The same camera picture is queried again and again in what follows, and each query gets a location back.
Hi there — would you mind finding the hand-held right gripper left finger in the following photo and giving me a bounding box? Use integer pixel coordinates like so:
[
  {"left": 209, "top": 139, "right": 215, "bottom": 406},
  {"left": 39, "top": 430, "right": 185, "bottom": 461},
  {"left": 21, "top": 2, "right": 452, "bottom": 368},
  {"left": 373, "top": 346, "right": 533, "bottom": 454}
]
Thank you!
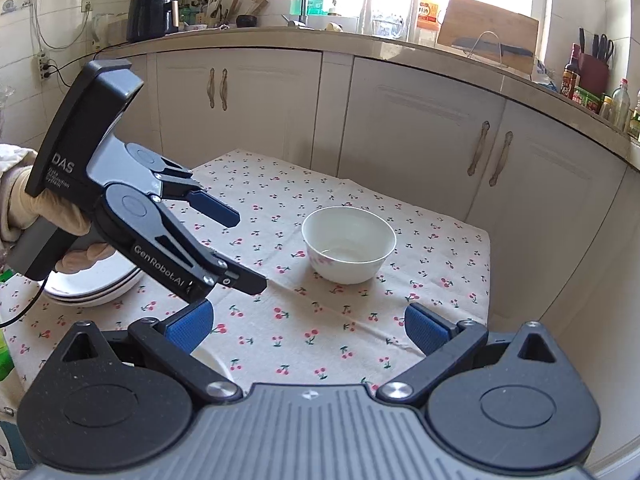
[{"left": 42, "top": 298, "right": 246, "bottom": 403}]

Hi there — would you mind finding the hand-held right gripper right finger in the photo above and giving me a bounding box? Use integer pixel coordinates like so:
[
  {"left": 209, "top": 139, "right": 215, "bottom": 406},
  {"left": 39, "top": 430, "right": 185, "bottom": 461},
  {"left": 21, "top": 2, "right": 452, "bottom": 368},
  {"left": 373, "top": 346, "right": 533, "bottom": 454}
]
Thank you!
[{"left": 377, "top": 302, "right": 576, "bottom": 406}]

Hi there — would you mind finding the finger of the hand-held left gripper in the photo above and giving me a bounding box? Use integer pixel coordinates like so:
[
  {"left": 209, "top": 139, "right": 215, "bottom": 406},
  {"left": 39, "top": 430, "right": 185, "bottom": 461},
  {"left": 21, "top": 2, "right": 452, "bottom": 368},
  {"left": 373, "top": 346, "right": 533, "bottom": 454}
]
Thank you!
[
  {"left": 155, "top": 156, "right": 241, "bottom": 229},
  {"left": 131, "top": 202, "right": 268, "bottom": 305}
]

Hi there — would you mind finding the white fruit-print plate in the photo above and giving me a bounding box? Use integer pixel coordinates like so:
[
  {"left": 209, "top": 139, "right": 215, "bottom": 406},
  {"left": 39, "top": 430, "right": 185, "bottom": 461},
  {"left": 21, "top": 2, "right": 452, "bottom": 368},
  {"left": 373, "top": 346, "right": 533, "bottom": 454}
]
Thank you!
[
  {"left": 42, "top": 250, "right": 143, "bottom": 297},
  {"left": 50, "top": 285, "right": 142, "bottom": 309},
  {"left": 45, "top": 277, "right": 143, "bottom": 303}
]

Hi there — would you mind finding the white pink-flower bowl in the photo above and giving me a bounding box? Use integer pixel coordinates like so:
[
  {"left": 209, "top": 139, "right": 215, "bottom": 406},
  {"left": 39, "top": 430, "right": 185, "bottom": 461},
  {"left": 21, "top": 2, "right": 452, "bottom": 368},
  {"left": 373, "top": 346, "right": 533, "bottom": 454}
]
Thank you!
[{"left": 301, "top": 206, "right": 397, "bottom": 285}]

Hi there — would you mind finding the person's left forearm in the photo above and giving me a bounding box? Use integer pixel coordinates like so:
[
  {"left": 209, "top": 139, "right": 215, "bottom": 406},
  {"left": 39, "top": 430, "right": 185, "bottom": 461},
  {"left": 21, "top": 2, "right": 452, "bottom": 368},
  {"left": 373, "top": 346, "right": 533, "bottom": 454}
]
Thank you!
[{"left": 0, "top": 142, "right": 33, "bottom": 256}]

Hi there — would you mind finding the person's left hand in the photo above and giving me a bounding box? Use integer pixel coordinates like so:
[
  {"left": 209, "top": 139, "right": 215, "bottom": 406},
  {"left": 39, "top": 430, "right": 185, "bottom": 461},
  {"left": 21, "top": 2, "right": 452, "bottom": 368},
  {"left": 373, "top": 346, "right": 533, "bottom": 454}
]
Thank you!
[{"left": 7, "top": 167, "right": 113, "bottom": 276}]

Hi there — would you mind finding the cherry print tablecloth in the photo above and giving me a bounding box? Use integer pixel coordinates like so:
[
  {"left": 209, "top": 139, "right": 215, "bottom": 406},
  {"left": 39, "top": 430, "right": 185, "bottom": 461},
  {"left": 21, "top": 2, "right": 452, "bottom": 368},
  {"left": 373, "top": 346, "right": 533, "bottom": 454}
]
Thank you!
[{"left": 0, "top": 149, "right": 493, "bottom": 401}]

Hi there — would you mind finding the white cabinet door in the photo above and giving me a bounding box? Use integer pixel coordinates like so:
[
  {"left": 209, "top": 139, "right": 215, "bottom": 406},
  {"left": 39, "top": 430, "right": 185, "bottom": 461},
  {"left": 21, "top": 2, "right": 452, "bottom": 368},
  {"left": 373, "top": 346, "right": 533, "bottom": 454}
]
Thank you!
[
  {"left": 477, "top": 100, "right": 627, "bottom": 323},
  {"left": 218, "top": 50, "right": 323, "bottom": 181},
  {"left": 345, "top": 57, "right": 507, "bottom": 211},
  {"left": 156, "top": 52, "right": 220, "bottom": 167}
]

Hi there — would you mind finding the white electric kettle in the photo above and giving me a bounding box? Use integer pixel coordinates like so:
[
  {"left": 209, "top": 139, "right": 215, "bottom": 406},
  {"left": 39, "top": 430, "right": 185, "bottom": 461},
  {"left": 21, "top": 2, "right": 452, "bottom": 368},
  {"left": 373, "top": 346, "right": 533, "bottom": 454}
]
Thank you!
[{"left": 91, "top": 12, "right": 115, "bottom": 49}]

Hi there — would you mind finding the black air fryer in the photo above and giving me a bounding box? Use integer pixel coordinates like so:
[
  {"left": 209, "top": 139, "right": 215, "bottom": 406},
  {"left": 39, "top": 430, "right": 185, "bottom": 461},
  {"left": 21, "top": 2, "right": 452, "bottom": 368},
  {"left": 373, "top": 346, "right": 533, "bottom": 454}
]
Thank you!
[{"left": 126, "top": 0, "right": 181, "bottom": 43}]

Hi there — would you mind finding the beige kitchen countertop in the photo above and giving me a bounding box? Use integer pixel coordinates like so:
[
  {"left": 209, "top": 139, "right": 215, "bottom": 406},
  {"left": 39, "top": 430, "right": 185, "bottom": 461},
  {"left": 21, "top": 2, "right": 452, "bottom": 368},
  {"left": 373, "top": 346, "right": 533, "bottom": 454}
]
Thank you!
[{"left": 95, "top": 22, "right": 640, "bottom": 171}]

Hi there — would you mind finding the utensil holder with chopsticks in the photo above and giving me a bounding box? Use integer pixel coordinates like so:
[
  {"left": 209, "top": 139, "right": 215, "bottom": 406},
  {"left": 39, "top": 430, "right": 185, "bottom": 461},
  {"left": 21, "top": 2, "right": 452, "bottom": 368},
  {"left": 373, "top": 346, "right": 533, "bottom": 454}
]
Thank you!
[{"left": 204, "top": 0, "right": 271, "bottom": 29}]

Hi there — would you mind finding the green printed bag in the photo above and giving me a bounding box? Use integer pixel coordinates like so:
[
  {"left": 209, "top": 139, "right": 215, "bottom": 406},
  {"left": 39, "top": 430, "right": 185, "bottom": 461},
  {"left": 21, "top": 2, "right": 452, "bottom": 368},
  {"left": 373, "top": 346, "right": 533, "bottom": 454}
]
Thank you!
[{"left": 0, "top": 267, "right": 17, "bottom": 386}]

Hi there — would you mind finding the clear glass bowl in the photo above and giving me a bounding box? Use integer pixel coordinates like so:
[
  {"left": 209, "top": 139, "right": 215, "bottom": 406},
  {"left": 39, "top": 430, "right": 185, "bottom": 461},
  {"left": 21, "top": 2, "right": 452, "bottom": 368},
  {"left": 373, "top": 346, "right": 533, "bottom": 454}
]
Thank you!
[{"left": 371, "top": 15, "right": 406, "bottom": 39}]

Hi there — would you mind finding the clear plastic bag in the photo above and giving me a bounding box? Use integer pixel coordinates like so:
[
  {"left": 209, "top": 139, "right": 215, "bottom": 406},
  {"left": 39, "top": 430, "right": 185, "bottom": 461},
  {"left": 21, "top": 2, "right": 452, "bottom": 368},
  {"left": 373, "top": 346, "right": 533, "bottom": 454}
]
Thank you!
[{"left": 530, "top": 59, "right": 559, "bottom": 93}]

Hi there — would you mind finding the red green packet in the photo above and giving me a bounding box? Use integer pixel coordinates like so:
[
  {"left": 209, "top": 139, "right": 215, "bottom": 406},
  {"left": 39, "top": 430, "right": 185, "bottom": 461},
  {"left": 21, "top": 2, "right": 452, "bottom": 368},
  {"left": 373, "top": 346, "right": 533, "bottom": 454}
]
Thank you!
[{"left": 572, "top": 86, "right": 604, "bottom": 114}]

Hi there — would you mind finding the dark sauce bottle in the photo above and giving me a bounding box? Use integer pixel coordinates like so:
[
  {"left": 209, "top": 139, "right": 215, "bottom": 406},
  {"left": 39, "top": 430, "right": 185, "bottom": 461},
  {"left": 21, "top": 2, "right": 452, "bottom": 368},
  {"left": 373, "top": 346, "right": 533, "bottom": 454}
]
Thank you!
[{"left": 561, "top": 43, "right": 582, "bottom": 100}]

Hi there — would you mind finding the kitchen knife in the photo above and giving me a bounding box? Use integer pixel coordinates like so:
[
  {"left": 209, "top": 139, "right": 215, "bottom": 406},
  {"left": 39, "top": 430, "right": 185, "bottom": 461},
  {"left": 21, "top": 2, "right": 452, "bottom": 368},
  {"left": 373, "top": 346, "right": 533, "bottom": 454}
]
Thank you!
[{"left": 451, "top": 35, "right": 534, "bottom": 59}]

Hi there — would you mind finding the orange label oil bottle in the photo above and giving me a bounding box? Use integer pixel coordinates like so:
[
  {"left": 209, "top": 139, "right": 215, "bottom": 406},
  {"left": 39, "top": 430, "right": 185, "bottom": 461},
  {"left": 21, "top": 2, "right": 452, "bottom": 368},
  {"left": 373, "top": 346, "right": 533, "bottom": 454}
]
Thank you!
[{"left": 417, "top": 0, "right": 441, "bottom": 32}]

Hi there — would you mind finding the green glass bottle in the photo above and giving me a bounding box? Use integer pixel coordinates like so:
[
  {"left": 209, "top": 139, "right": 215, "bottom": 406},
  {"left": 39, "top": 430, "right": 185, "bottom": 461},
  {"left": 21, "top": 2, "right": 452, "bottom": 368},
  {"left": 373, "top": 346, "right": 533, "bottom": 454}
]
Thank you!
[{"left": 627, "top": 90, "right": 640, "bottom": 142}]

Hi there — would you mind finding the red cap clear bottle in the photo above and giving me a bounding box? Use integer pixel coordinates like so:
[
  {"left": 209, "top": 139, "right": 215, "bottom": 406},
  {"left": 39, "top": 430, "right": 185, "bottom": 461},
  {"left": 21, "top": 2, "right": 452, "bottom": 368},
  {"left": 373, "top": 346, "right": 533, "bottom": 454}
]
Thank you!
[{"left": 612, "top": 78, "right": 630, "bottom": 129}]

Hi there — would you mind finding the red-brown knife block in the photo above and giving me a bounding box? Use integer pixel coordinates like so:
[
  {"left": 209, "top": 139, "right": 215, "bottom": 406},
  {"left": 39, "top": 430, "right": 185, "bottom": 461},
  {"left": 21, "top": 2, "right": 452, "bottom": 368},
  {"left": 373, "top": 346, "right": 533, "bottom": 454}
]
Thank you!
[{"left": 579, "top": 27, "right": 617, "bottom": 99}]

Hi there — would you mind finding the wooden cutting board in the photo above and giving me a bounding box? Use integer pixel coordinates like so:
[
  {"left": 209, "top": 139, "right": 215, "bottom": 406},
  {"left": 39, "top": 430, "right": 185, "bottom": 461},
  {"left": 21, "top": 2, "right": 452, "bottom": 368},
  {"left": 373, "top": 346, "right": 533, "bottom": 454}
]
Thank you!
[{"left": 436, "top": 0, "right": 540, "bottom": 69}]

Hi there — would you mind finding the white hanging cord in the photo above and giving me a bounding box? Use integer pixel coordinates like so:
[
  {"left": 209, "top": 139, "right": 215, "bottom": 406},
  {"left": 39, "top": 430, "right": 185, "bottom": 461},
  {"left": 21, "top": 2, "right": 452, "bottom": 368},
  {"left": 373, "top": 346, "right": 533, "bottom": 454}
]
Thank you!
[{"left": 27, "top": 0, "right": 101, "bottom": 63}]

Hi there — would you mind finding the black cable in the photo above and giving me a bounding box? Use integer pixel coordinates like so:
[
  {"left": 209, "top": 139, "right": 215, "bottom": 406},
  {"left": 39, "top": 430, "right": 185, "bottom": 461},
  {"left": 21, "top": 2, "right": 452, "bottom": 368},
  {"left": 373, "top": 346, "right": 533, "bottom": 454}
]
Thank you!
[{"left": 0, "top": 280, "right": 46, "bottom": 328}]

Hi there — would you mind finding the wire rack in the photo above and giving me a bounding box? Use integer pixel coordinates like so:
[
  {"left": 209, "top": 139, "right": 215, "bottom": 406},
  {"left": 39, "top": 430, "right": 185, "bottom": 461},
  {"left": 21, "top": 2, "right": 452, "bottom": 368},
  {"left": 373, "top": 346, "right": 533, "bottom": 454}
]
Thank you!
[{"left": 464, "top": 30, "right": 507, "bottom": 69}]

